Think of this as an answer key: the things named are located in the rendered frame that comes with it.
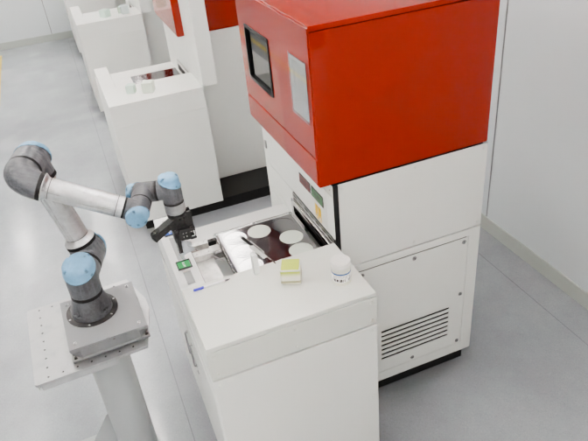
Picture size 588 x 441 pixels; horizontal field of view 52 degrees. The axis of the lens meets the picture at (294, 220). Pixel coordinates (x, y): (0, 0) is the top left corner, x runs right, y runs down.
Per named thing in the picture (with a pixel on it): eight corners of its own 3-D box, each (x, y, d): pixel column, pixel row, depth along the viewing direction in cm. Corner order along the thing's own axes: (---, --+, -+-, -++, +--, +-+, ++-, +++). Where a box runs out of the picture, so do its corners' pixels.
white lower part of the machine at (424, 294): (389, 271, 376) (388, 152, 331) (469, 358, 310) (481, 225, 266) (283, 306, 357) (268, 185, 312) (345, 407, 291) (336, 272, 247)
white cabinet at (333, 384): (297, 327, 341) (283, 204, 297) (381, 464, 264) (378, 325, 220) (186, 366, 324) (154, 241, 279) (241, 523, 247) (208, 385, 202)
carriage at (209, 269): (207, 248, 264) (206, 242, 262) (232, 297, 235) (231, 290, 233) (190, 253, 262) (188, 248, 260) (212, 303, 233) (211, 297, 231)
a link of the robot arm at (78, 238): (78, 283, 230) (-4, 163, 199) (86, 258, 242) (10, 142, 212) (107, 274, 228) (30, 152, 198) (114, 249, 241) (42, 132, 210)
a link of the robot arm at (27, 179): (-4, 169, 188) (151, 209, 201) (6, 152, 198) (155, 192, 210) (-9, 199, 194) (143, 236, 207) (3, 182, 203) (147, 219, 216)
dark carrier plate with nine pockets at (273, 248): (290, 214, 273) (290, 213, 273) (321, 254, 245) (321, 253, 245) (217, 235, 264) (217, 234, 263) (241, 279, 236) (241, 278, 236)
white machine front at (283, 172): (273, 184, 313) (264, 112, 291) (342, 269, 248) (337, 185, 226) (268, 185, 312) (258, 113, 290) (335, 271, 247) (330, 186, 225)
